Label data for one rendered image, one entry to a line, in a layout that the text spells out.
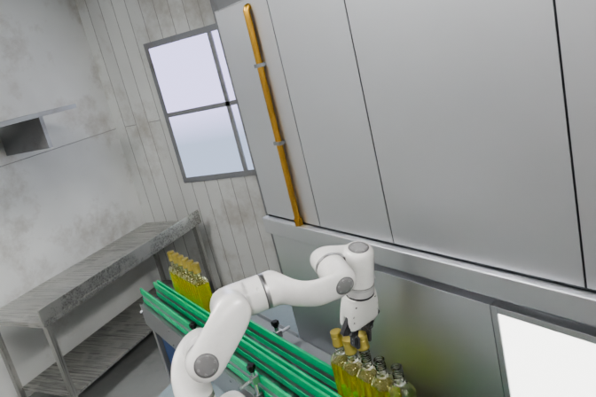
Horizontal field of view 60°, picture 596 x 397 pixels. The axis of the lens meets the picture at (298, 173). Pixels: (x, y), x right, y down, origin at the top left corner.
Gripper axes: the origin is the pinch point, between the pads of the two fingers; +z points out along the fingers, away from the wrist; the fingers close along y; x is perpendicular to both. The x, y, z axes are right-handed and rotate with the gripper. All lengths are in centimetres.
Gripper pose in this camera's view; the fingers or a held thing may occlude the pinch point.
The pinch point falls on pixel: (360, 337)
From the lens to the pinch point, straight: 146.1
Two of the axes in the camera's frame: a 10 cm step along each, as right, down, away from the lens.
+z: 0.7, 9.0, 4.3
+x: 6.2, 3.0, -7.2
